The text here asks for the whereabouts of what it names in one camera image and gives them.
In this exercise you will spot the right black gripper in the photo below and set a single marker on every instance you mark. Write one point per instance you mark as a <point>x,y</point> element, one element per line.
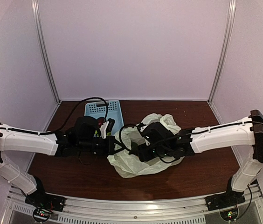
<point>143,155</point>

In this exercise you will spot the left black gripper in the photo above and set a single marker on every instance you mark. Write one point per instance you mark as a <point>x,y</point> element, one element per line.
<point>109,146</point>

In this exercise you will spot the dark red fruit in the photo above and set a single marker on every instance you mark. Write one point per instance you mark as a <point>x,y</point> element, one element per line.
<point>101,120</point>

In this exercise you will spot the light green plastic bag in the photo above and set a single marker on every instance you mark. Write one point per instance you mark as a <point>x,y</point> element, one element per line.
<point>128,165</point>

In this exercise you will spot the light green fruit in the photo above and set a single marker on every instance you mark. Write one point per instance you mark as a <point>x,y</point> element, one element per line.
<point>102,135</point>

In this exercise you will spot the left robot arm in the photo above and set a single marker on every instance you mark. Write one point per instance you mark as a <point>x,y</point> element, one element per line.
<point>14,139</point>

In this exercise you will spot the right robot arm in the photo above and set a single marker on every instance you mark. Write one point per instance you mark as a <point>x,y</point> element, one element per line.
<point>247,133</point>

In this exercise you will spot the light blue perforated basket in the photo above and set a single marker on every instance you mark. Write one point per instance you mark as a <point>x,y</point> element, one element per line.
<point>98,109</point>

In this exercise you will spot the right circuit board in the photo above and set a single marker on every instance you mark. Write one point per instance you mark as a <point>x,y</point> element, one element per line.
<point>229,215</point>

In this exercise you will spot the circuit board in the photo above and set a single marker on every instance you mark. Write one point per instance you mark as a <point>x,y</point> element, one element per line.
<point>229,215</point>
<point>40,215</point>

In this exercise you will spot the left circuit board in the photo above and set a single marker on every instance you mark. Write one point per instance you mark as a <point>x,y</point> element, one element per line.
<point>40,215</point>

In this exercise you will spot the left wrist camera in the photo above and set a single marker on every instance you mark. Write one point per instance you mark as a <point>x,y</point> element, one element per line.
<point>107,126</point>

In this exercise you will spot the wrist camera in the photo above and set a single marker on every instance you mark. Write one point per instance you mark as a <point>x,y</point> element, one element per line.
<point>142,128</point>
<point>107,126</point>

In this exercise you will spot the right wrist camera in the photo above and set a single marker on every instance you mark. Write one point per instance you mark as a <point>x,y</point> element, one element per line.
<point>142,128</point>

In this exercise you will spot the front aluminium rail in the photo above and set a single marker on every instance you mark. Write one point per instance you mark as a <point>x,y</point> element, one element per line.
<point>191,210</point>

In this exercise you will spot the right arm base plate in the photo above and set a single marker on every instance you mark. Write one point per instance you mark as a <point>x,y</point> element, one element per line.
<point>221,201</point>

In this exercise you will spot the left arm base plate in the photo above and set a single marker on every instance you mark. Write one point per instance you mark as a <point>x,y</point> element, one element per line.
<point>50,203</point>

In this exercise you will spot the right aluminium frame post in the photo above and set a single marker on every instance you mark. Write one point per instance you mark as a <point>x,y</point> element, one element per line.
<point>224,48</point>

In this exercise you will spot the aluminium frame post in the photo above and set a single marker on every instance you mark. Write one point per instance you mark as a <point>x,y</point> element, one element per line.
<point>224,48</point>
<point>43,50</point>

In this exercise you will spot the left aluminium frame post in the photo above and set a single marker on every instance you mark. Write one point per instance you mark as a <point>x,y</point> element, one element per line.
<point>43,50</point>

